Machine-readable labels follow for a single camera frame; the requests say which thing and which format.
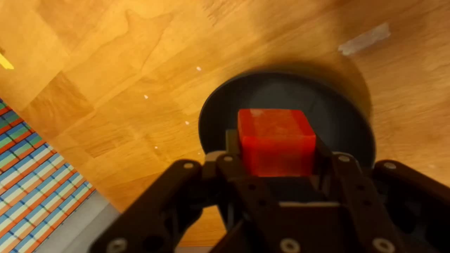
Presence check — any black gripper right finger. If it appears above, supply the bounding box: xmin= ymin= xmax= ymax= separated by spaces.
xmin=309 ymin=139 xmax=450 ymax=253

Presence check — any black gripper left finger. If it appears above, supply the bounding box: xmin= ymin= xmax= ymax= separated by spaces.
xmin=87 ymin=129 xmax=284 ymax=253

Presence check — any orange block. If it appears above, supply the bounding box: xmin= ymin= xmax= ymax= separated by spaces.
xmin=236 ymin=107 xmax=318 ymax=178

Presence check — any black bowl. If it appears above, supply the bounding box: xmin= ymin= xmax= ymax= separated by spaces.
xmin=197 ymin=70 xmax=377 ymax=171

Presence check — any striped multicolour rug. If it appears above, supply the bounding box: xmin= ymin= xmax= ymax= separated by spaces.
xmin=0 ymin=98 xmax=120 ymax=253

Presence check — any small white tape strip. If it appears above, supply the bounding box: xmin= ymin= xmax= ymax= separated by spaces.
xmin=338 ymin=21 xmax=392 ymax=58

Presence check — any yellow tape piece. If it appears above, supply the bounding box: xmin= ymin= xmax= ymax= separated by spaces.
xmin=0 ymin=48 xmax=15 ymax=72

